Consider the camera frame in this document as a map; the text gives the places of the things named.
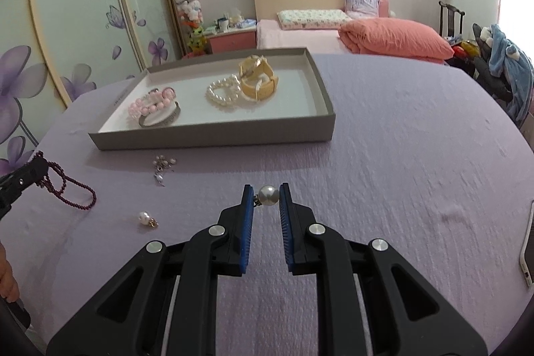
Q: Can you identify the dark red bead necklace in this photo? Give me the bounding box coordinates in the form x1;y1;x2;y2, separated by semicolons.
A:
34;150;98;211

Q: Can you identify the small pearl charm cluster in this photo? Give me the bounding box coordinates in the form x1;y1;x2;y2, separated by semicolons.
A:
152;154;177;187

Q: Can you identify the pink bead bracelet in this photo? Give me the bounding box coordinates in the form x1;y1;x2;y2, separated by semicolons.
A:
125;86;178;119

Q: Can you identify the pearl earring with gold cap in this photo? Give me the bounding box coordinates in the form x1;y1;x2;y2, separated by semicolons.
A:
253;185;280;207

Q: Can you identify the white pearl bracelet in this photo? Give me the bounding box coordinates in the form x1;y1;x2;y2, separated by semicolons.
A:
205;73;244;108

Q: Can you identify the left hand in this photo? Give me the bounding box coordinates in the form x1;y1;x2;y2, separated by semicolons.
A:
0;244;20;303

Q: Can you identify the white smartphone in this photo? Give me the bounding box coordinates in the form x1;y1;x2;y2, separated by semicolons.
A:
519;203;534;287

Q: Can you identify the purple bedspread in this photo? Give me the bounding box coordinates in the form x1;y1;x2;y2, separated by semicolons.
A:
1;55;533;350

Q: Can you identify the floral sliding wardrobe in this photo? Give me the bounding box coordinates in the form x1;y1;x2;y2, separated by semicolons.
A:
1;0;183;173

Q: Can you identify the clear tube of plush toys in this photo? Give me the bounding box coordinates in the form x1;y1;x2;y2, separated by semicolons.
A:
174;0;207;58

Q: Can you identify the white mug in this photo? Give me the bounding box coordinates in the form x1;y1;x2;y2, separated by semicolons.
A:
216;17;229;32

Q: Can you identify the pink nightstand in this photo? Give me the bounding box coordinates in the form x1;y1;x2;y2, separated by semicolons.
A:
208;27;257;54

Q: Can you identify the grey cardboard tray box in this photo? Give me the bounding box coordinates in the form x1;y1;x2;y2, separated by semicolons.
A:
88;48;336;151

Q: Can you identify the blue plush garment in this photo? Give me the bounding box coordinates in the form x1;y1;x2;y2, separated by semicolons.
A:
473;23;533;127

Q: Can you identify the coral pink duvet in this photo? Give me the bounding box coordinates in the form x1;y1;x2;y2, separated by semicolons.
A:
338;17;454;62

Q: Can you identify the black wooden chair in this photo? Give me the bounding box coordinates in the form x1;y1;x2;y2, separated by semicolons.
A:
438;1;466;39

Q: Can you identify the floral white pillow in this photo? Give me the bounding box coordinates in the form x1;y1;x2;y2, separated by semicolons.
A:
277;9;351;31

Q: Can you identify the purple patterned pillow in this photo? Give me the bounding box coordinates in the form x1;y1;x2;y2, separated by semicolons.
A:
344;0;380;19

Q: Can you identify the silver open cuff bracelet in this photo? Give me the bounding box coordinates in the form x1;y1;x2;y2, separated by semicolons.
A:
137;100;182;128

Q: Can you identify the yellow strap watch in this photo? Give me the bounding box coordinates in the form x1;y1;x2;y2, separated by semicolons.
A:
238;55;279;102

